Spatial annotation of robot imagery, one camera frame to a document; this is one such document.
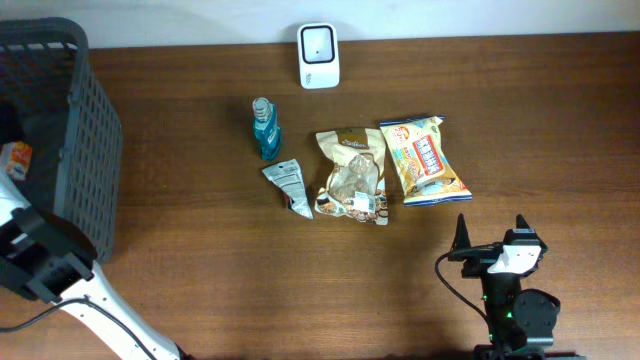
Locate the orange white small box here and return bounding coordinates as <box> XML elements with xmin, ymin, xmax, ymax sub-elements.
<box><xmin>1</xmin><ymin>141</ymin><xmax>33</xmax><ymax>181</ymax></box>

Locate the silver triangular snack packet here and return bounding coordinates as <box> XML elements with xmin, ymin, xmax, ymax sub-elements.
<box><xmin>262</xmin><ymin>159</ymin><xmax>313</xmax><ymax>220</ymax></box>

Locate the white barcode scanner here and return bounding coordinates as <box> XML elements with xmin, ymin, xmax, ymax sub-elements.
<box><xmin>297</xmin><ymin>23</ymin><xmax>340</xmax><ymax>90</ymax></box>

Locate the yellow snack bag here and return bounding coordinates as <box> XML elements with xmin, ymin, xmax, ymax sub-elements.
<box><xmin>379</xmin><ymin>116</ymin><xmax>472</xmax><ymax>207</ymax></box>

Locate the grey plastic lattice basket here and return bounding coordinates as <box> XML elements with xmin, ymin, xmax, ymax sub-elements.
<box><xmin>1</xmin><ymin>17</ymin><xmax>123</xmax><ymax>264</ymax></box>

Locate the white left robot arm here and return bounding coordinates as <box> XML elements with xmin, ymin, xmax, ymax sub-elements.
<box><xmin>1</xmin><ymin>174</ymin><xmax>189</xmax><ymax>360</ymax></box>

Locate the teal mouthwash bottle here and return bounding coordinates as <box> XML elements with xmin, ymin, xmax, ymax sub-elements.
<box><xmin>252</xmin><ymin>97</ymin><xmax>282</xmax><ymax>162</ymax></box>

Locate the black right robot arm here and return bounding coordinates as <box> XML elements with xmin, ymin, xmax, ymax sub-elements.
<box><xmin>434</xmin><ymin>214</ymin><xmax>581</xmax><ymax>360</ymax></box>

